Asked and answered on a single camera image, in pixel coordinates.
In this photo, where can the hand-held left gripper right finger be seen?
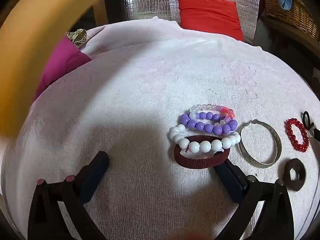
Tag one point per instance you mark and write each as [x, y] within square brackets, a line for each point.
[230, 177]

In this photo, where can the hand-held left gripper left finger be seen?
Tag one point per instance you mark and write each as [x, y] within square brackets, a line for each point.
[96, 171]

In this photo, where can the silver bangle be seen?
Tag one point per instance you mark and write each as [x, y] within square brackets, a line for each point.
[277, 140]

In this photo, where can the white textured towel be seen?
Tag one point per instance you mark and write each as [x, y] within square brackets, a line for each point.
[150, 80]

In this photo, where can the magenta cushion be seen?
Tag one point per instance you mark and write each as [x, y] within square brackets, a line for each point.
[62, 62]

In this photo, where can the floral patterned cloth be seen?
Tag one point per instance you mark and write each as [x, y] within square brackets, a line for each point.
[78, 37]

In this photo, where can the yellow wooden chair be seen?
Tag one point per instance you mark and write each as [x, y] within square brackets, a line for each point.
[22, 55]

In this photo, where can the red cushion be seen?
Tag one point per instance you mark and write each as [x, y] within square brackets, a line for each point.
[210, 15]

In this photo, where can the wicker basket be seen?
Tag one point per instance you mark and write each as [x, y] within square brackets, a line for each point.
[300, 17]

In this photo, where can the silver foil mat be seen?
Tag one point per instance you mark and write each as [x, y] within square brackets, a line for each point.
[150, 0]

